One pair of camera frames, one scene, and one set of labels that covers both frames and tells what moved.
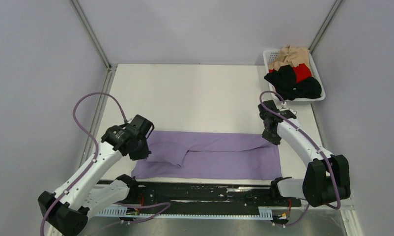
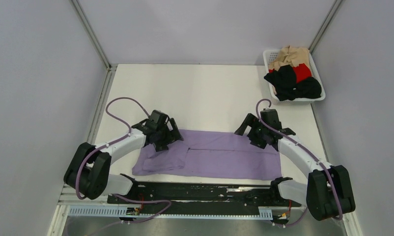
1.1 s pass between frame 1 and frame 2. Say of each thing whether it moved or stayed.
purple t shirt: stayed
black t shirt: stayed
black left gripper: moved
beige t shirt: stayed
